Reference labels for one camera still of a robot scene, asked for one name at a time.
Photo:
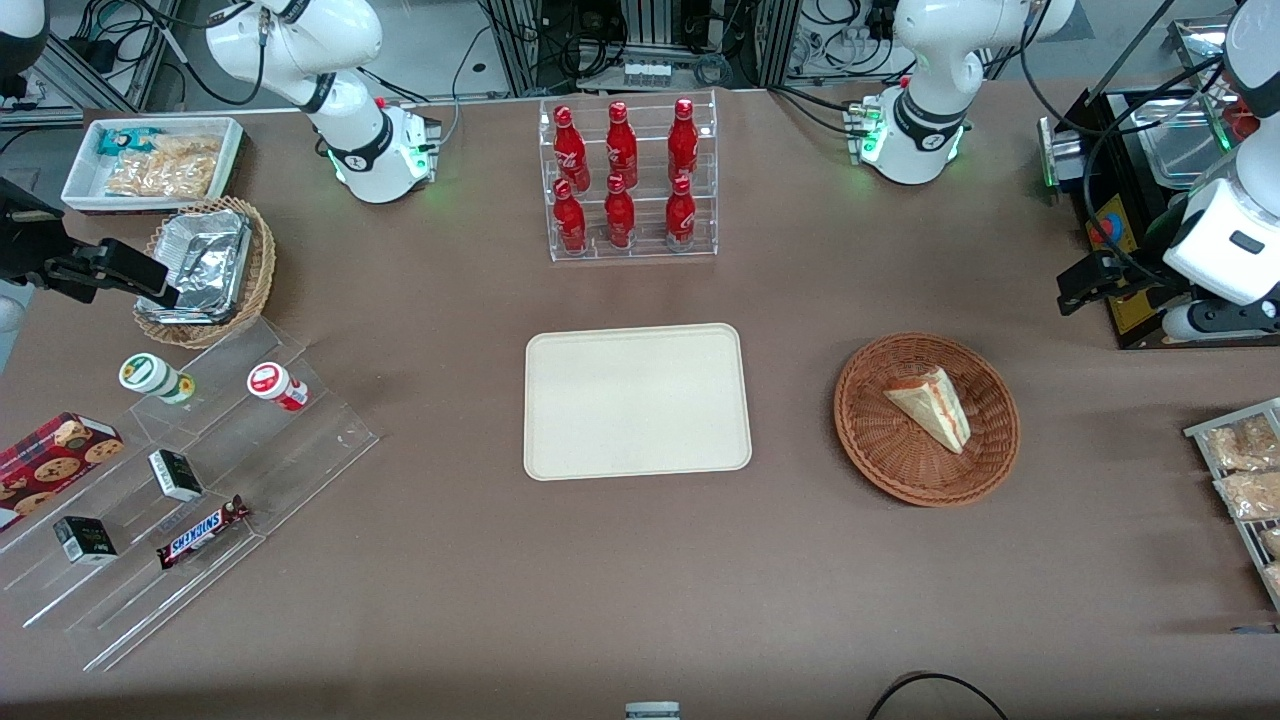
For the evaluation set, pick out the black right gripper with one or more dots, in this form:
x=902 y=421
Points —
x=28 y=252

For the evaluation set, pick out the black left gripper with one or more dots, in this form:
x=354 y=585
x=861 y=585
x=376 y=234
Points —
x=1131 y=277

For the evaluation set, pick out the triangular sandwich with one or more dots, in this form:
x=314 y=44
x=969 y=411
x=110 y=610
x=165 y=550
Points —
x=930 y=408

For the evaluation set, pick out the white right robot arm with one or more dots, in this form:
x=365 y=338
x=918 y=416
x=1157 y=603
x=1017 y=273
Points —
x=350 y=150

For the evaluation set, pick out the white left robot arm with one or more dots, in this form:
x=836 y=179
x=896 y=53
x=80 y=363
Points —
x=930 y=60

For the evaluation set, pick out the tan oval wicker basket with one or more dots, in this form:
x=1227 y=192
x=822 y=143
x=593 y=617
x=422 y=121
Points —
x=262 y=260

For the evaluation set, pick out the brown round wicker basket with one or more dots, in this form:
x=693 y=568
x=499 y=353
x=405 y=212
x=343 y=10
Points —
x=880 y=440

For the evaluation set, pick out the cream plastic serving tray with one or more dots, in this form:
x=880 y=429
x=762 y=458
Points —
x=636 y=400

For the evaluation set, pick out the black food warmer appliance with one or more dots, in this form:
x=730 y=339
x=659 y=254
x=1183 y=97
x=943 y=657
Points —
x=1135 y=322

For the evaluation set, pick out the white rectangular snack bin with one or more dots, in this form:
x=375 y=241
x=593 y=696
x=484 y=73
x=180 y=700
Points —
x=85 y=190

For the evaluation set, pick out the aluminium foil container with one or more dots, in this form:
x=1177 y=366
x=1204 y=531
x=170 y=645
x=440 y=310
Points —
x=205 y=262

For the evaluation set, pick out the white cup with green lid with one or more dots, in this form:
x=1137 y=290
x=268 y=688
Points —
x=150 y=375

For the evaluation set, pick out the clear bag of chips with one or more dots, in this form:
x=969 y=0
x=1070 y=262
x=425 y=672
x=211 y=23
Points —
x=170 y=168

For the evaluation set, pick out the teal snack packet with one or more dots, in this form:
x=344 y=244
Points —
x=125 y=140

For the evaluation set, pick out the stainless steel pan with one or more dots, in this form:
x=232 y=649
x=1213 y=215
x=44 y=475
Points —
x=1180 y=150

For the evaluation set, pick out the red cookie box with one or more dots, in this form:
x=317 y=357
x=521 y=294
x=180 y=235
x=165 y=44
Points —
x=55 y=460

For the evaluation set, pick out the white jar with red lid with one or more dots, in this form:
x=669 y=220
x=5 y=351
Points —
x=275 y=385

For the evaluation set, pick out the small black carton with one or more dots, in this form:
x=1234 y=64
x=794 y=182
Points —
x=175 y=475
x=85 y=540

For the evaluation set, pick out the clear bag of rice snack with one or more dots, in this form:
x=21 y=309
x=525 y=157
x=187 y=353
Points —
x=1230 y=448
x=1272 y=542
x=1275 y=580
x=1268 y=432

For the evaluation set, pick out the red grilled sausage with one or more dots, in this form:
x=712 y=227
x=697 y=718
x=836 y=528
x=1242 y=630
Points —
x=1247 y=120

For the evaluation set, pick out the clear acrylic stepped shelf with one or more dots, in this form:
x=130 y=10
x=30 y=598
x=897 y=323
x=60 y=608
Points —
x=280 y=470

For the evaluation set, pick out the packaged bread slices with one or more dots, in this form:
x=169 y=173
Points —
x=1250 y=495

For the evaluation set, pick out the snickers chocolate bar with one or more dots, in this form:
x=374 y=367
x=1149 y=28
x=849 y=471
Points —
x=203 y=532

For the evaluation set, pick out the red cola bottle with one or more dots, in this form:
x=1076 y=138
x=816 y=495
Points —
x=570 y=150
x=683 y=140
x=569 y=220
x=680 y=215
x=621 y=145
x=619 y=215

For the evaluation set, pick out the clear acrylic bottle rack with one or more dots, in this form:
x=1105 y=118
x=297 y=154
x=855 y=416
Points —
x=648 y=240

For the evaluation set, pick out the white power strip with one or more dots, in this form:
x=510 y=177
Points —
x=646 y=72

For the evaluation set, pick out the small grey device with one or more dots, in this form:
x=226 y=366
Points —
x=652 y=711

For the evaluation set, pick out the aluminium profile frame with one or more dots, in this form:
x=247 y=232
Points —
x=520 y=50
x=100 y=75

